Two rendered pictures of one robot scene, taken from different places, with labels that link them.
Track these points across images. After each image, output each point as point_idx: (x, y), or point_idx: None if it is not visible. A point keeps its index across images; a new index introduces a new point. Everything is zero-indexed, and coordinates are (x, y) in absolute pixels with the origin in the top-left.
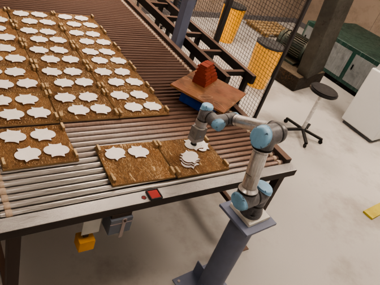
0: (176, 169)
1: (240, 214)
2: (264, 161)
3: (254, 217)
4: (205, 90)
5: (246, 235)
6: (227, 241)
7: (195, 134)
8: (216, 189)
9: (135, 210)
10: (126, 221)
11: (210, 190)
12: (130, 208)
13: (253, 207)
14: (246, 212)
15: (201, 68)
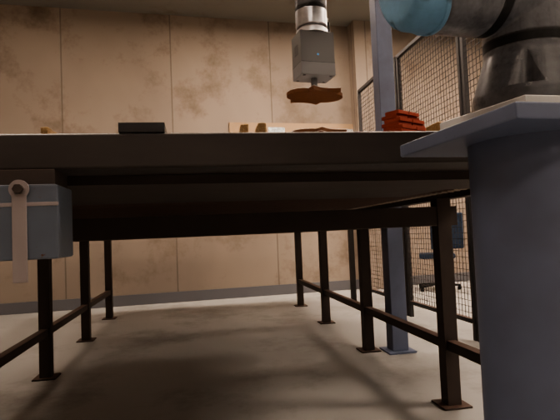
0: (256, 129)
1: (479, 111)
2: None
3: (545, 82)
4: None
5: (513, 102)
6: (492, 288)
7: (299, 47)
8: (396, 145)
9: (66, 166)
10: (32, 202)
11: (367, 143)
12: (42, 152)
13: (513, 39)
14: (496, 83)
15: (388, 119)
